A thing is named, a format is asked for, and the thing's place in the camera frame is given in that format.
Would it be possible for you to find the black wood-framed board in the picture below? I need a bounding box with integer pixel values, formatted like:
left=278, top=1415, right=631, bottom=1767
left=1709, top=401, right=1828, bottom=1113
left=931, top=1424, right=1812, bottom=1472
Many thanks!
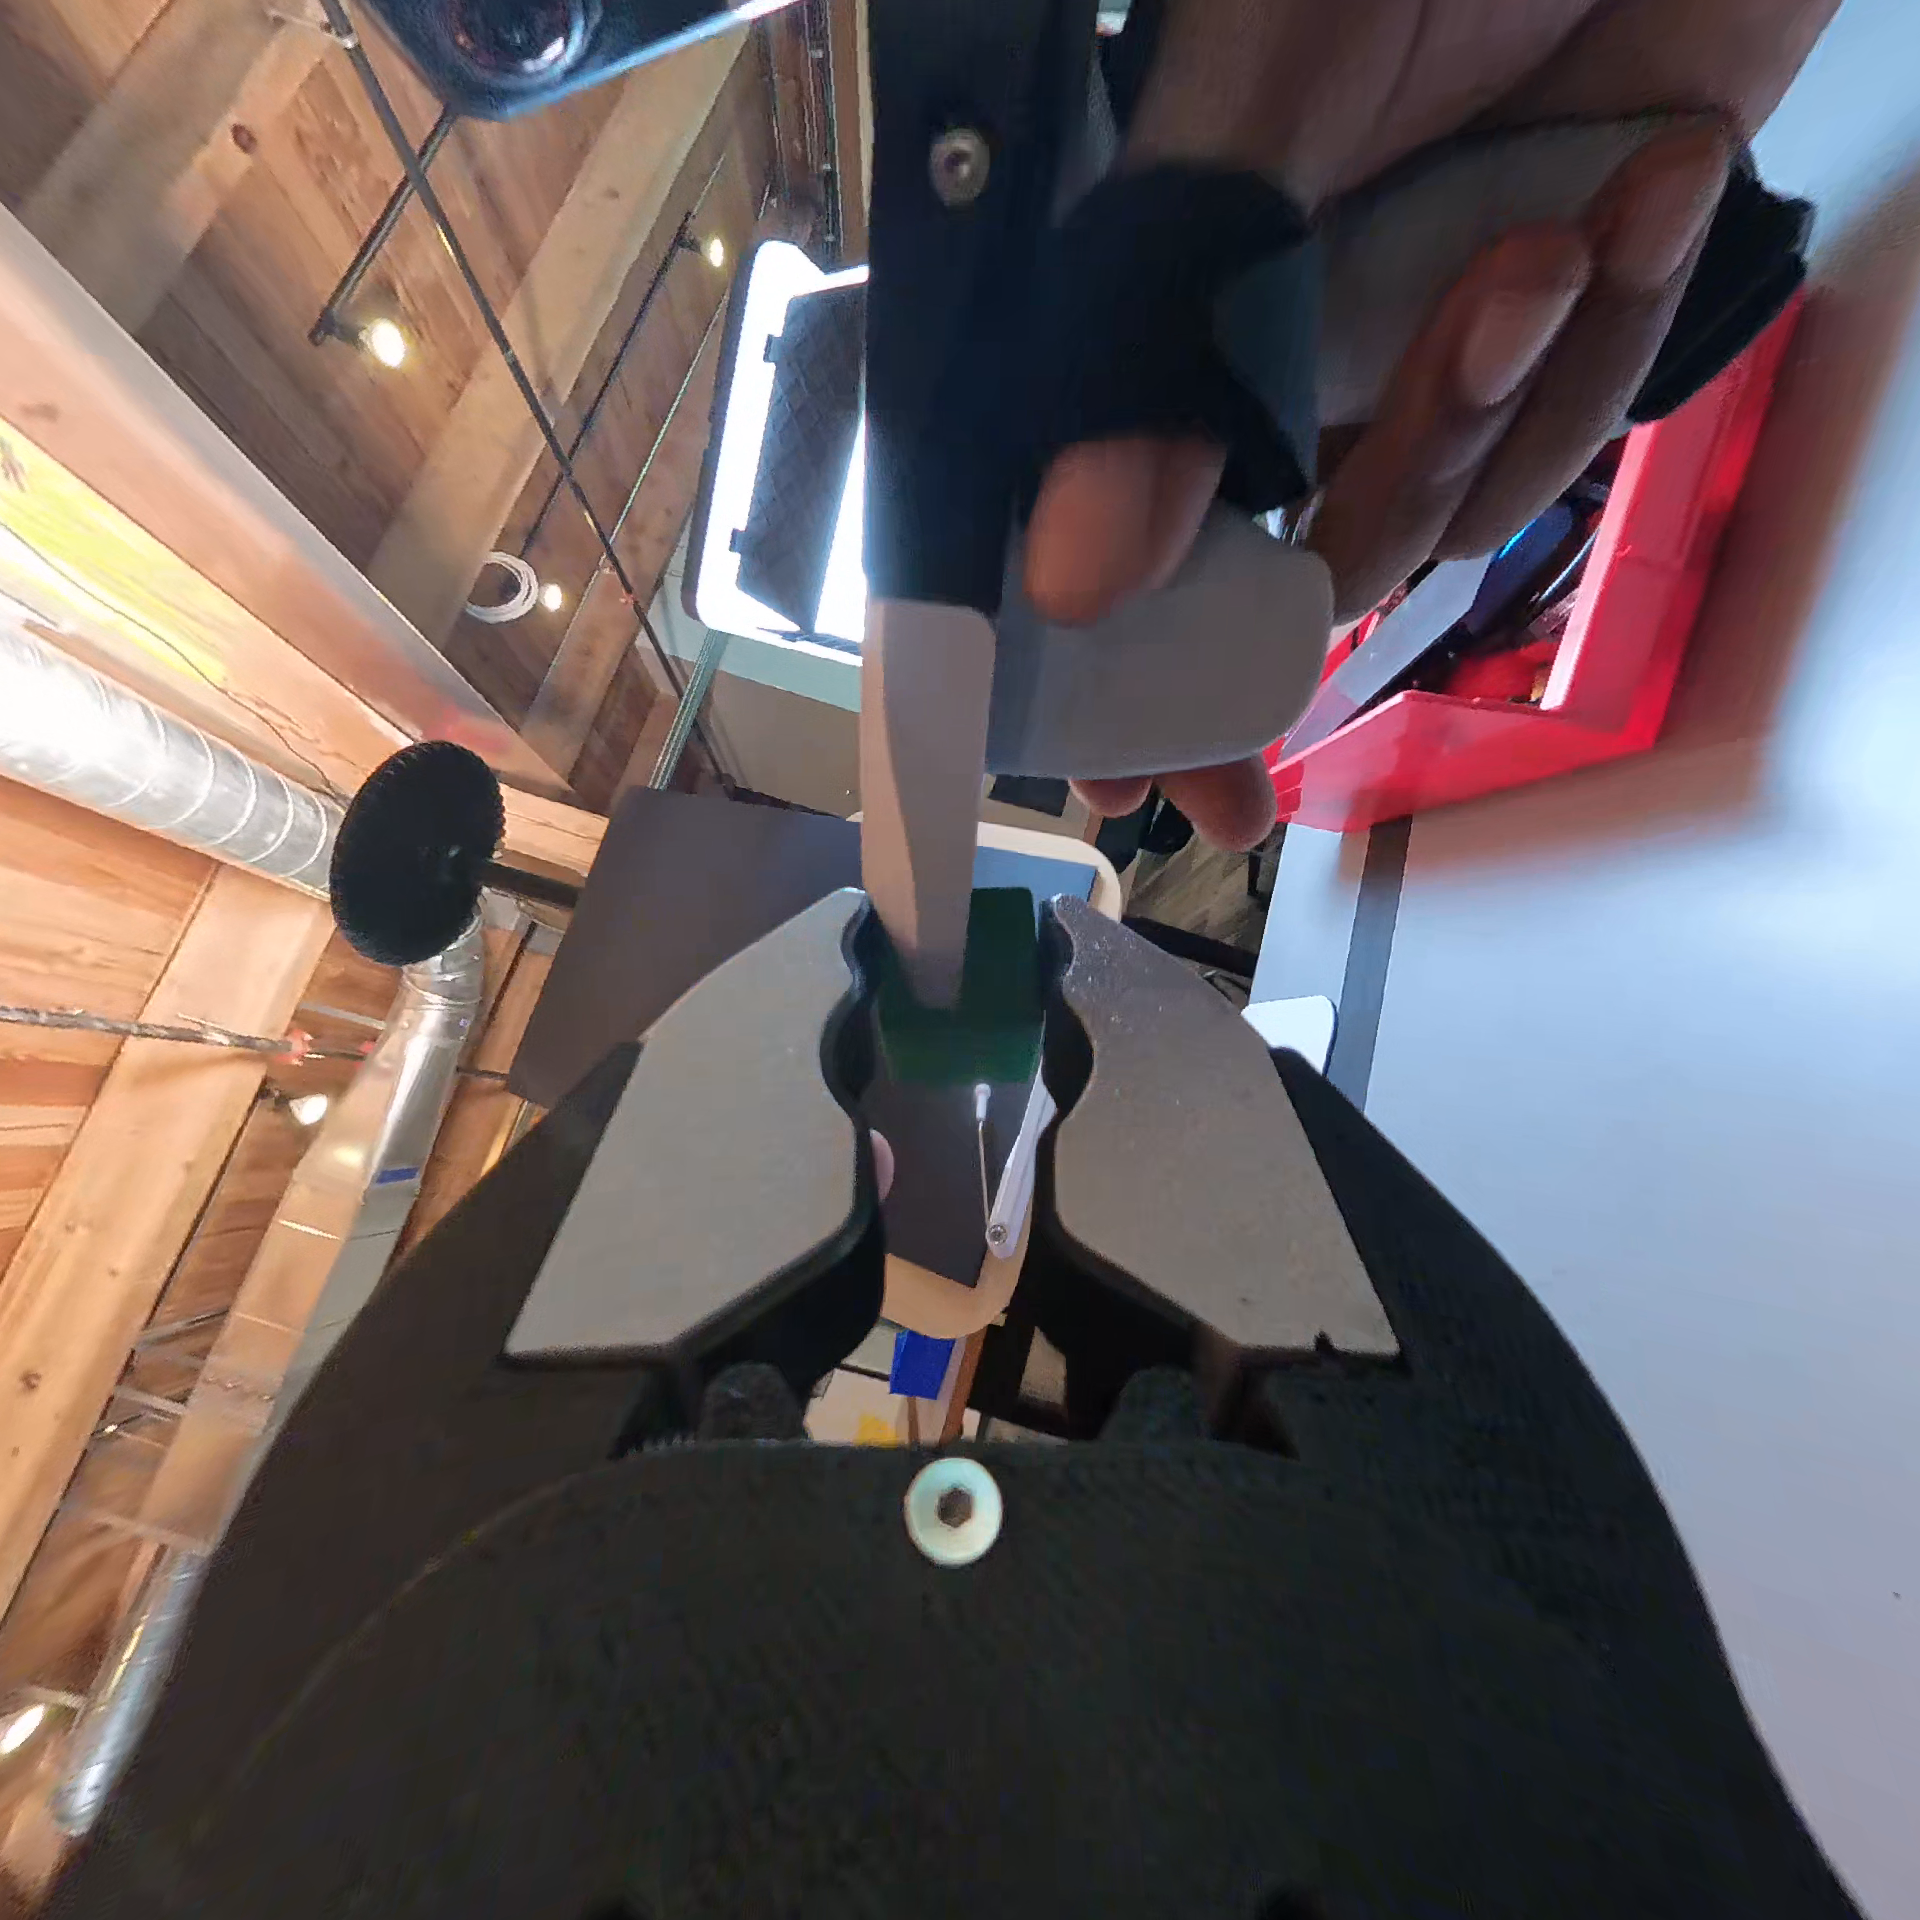
left=511, top=787, right=1129, bottom=1327

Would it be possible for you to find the dark blue pouch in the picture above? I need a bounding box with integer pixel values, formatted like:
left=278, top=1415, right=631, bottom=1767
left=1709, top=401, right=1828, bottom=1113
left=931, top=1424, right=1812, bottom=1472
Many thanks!
left=1479, top=502, right=1593, bottom=633

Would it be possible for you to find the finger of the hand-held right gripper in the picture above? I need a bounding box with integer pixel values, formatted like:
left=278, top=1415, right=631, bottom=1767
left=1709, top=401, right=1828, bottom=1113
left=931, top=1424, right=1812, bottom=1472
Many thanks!
left=859, top=596, right=1004, bottom=1010

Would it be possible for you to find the large silver air duct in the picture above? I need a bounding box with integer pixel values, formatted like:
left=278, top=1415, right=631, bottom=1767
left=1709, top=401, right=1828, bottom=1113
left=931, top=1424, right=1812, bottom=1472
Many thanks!
left=0, top=600, right=354, bottom=900

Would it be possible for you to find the person's right hand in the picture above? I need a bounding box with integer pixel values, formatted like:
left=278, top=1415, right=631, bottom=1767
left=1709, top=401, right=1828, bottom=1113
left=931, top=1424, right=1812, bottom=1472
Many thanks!
left=1026, top=0, right=1846, bottom=851

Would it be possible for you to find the red plastic bin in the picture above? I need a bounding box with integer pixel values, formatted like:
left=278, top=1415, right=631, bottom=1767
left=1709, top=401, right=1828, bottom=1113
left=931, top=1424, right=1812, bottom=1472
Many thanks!
left=1268, top=292, right=1808, bottom=832

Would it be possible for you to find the silver ventilation duct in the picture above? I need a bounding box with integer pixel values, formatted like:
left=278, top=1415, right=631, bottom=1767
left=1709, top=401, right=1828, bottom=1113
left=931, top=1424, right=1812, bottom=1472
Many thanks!
left=47, top=913, right=499, bottom=1830

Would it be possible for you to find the metal sprinkler pipe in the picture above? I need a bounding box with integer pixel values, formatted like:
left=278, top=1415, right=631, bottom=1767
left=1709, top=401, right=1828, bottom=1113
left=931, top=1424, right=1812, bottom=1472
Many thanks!
left=0, top=1002, right=369, bottom=1058

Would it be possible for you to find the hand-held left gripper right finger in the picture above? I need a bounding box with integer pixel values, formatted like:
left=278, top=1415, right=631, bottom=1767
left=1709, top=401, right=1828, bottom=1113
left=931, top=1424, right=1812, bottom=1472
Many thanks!
left=1031, top=894, right=1407, bottom=1427

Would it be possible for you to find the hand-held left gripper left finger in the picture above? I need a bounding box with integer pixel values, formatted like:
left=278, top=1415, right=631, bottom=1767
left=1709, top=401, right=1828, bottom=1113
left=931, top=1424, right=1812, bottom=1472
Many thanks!
left=504, top=889, right=886, bottom=1373

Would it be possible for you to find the studio light panel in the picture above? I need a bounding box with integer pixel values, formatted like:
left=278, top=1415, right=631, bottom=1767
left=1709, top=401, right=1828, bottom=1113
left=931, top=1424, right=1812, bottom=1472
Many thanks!
left=683, top=238, right=876, bottom=658

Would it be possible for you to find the dark metal plate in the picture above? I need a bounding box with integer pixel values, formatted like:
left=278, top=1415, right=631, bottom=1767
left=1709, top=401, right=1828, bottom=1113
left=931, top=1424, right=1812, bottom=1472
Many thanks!
left=1282, top=556, right=1501, bottom=760

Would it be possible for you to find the small green block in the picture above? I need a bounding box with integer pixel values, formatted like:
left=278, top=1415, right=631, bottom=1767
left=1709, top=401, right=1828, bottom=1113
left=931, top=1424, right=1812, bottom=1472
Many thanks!
left=876, top=889, right=1046, bottom=1083

